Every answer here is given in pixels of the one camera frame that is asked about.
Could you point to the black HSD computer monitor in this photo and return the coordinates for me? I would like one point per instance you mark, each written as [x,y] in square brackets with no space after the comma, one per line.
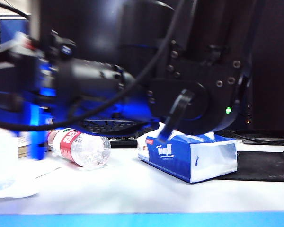
[274,71]

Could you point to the black mouse pad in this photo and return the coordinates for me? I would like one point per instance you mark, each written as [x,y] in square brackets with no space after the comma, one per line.
[262,165]

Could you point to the blue Tempo tissue pack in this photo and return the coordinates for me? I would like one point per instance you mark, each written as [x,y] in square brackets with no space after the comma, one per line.
[170,163]

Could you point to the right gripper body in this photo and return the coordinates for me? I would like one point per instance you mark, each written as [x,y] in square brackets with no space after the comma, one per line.
[41,78]

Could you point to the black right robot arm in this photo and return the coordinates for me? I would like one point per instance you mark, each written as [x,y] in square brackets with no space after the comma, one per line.
[90,78]

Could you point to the clear alcohol pump bottle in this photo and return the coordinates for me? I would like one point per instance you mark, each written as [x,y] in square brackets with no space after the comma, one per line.
[2,165]

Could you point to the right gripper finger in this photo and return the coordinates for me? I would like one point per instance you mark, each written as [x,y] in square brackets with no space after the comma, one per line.
[4,99]
[9,117]

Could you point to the black mechanical keyboard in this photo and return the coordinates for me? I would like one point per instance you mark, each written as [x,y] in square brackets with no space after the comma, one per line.
[118,132]

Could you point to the clear water bottle red label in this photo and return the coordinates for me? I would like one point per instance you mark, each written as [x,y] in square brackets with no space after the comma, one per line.
[85,149]

